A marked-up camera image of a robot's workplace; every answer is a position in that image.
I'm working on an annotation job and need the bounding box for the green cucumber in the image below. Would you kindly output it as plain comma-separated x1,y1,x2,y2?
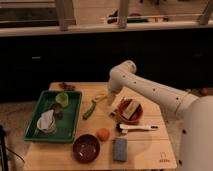
82,100,96,120

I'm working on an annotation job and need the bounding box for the orange fruit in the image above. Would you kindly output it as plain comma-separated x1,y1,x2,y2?
97,128,110,141

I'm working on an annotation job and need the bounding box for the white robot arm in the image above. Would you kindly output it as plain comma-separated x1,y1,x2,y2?
108,60,213,171

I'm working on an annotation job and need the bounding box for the wooden block in bowl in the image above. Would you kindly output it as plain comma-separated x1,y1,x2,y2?
122,100,139,119

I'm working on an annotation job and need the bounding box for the purple bowl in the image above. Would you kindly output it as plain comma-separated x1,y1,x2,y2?
73,134,100,164

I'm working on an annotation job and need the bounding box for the blue sponge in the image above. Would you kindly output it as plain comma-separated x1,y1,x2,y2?
113,138,127,162

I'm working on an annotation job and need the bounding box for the dark small cup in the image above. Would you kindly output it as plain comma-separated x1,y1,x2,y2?
51,103,63,119

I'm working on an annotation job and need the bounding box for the green tray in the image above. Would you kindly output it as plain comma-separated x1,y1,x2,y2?
24,91,82,143

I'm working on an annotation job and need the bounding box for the yellow banana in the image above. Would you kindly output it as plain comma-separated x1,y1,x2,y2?
92,94,107,103

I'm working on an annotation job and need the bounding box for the orange bowl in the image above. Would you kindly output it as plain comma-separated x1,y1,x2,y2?
116,99,143,125

